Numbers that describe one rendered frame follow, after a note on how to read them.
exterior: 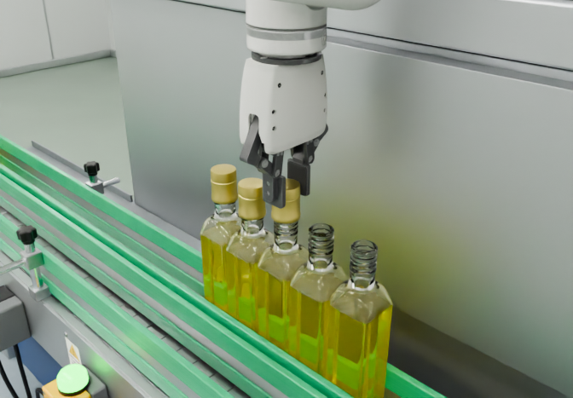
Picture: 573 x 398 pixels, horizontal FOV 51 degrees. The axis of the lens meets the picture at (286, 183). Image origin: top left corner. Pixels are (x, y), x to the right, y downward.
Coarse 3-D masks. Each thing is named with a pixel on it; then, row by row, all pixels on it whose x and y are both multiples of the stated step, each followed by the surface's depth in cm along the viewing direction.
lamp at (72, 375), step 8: (64, 368) 88; (72, 368) 88; (80, 368) 88; (64, 376) 87; (72, 376) 87; (80, 376) 87; (88, 376) 90; (64, 384) 86; (72, 384) 86; (80, 384) 87; (88, 384) 89; (64, 392) 87; (72, 392) 87; (80, 392) 87
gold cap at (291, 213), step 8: (288, 184) 70; (296, 184) 70; (288, 192) 69; (296, 192) 69; (288, 200) 69; (296, 200) 70; (272, 208) 71; (288, 208) 70; (296, 208) 70; (272, 216) 71; (280, 216) 70; (288, 216) 70; (296, 216) 71
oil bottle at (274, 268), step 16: (272, 256) 73; (288, 256) 72; (304, 256) 73; (272, 272) 73; (288, 272) 72; (272, 288) 74; (288, 288) 72; (272, 304) 75; (288, 304) 73; (272, 320) 76; (288, 320) 74; (272, 336) 77; (288, 336) 75; (288, 352) 76
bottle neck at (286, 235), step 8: (280, 224) 71; (288, 224) 71; (296, 224) 72; (280, 232) 72; (288, 232) 71; (296, 232) 72; (280, 240) 72; (288, 240) 72; (296, 240) 73; (280, 248) 73; (288, 248) 72; (296, 248) 73
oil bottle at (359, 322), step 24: (336, 288) 67; (384, 288) 67; (336, 312) 67; (360, 312) 65; (384, 312) 67; (336, 336) 68; (360, 336) 65; (384, 336) 68; (336, 360) 70; (360, 360) 67; (384, 360) 70; (336, 384) 71; (360, 384) 68; (384, 384) 73
